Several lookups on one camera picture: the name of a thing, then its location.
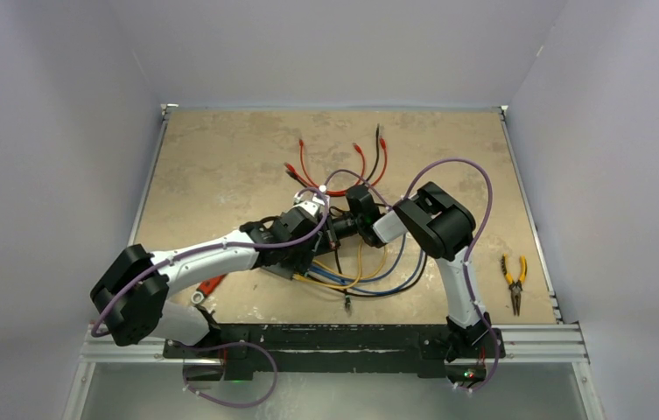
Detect black network switch box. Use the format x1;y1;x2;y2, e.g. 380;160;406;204
262;261;311;280

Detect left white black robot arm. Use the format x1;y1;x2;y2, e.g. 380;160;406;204
90;202;328;358

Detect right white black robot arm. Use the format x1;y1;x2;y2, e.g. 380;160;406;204
329;182;484;356

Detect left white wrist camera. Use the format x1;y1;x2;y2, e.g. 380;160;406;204
293;193;326;218

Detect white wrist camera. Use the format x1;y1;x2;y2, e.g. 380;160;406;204
293;193;326;218
317;185;332;213

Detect blue ethernet cable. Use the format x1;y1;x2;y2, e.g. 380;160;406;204
305;248;426;298
305;234;409;286

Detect long black ethernet cable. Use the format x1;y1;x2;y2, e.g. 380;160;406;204
305;248;430;317

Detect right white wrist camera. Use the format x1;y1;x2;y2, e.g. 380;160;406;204
317;185;332;213

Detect yellow ethernet cable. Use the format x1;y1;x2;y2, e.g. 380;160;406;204
292;240;365;292

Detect orange ethernet cable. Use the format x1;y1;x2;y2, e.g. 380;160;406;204
312;243;391;281

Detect red handled adjustable wrench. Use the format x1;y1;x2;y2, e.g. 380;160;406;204
191;274;227;305

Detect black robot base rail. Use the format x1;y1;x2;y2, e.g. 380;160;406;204
163;324;506;383

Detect yellow handled pliers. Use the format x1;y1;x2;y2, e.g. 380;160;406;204
500;254;529;317

